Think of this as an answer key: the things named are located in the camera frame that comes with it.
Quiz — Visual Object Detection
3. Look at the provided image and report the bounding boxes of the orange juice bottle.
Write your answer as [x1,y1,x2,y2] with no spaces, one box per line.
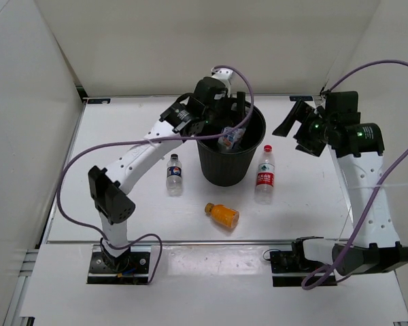
[205,203,239,229]

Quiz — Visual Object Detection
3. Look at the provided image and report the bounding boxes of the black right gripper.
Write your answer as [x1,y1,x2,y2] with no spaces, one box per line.
[272,101,335,158]

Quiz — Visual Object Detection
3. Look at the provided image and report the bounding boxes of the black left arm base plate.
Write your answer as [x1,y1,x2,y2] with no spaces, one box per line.
[86,245,151,285]

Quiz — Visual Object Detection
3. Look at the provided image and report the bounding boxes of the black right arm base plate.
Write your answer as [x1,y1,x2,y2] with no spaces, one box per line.
[262,247,323,287]

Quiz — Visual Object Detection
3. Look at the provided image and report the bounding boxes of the black plastic waste bin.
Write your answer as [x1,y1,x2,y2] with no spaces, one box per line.
[197,107,266,187]

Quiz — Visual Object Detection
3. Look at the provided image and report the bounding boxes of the aluminium frame rail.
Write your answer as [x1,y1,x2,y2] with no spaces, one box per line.
[46,239,294,245]

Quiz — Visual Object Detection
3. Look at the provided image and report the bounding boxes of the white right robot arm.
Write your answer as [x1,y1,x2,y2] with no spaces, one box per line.
[273,91,408,276]

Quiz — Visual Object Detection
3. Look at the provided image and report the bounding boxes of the clear Pepsi bottle black cap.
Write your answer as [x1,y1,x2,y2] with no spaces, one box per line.
[166,153,183,196]

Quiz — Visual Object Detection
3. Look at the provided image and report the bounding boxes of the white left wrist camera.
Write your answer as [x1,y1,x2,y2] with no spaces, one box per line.
[211,67,235,88]

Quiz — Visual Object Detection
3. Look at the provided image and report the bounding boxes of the red label water bottle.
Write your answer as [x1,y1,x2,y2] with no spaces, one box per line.
[254,145,275,204]

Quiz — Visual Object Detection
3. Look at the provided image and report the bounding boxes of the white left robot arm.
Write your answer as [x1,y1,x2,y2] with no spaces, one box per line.
[88,69,245,273]

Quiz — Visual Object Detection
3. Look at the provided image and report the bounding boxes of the clear bottle blue orange label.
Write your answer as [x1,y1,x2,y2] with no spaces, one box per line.
[218,128,245,153]

